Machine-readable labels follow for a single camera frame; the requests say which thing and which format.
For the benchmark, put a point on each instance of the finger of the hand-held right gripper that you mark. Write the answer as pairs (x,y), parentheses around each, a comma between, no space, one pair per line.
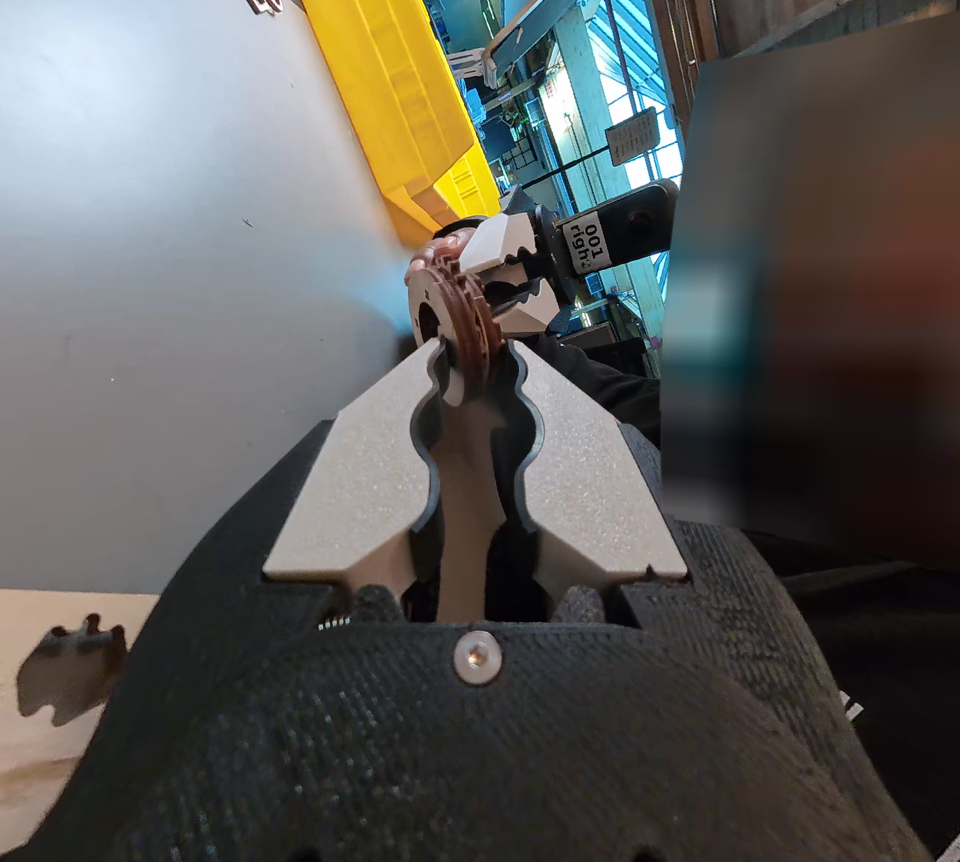
(532,307)
(499,240)

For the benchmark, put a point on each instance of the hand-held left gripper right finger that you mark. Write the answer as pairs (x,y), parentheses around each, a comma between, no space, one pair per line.
(600,495)

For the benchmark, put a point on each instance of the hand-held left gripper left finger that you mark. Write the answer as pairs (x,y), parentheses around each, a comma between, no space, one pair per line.
(352,487)

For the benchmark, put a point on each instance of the round wooden gear model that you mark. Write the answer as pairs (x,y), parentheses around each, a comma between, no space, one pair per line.
(471,345)

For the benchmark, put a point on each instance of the person's right forearm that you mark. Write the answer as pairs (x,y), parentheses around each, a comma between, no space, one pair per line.
(600,382)

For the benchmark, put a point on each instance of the grey desk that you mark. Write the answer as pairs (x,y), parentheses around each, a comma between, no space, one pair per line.
(150,202)

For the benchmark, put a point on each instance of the person's right hand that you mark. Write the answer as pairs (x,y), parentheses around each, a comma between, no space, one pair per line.
(450,244)

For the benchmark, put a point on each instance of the yellow plastic bin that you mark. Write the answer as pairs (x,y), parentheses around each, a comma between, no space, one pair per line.
(465,191)
(375,37)

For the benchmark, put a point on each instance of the hanging sign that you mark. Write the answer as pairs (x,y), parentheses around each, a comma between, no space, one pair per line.
(634,136)

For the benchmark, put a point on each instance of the black pole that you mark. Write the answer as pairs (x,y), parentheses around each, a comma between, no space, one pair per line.
(570,166)

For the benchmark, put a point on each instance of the beige wooden board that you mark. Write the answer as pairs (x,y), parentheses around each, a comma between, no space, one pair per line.
(525,15)

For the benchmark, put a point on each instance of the large wooden puzzle sheet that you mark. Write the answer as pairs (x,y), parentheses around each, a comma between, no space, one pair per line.
(45,757)

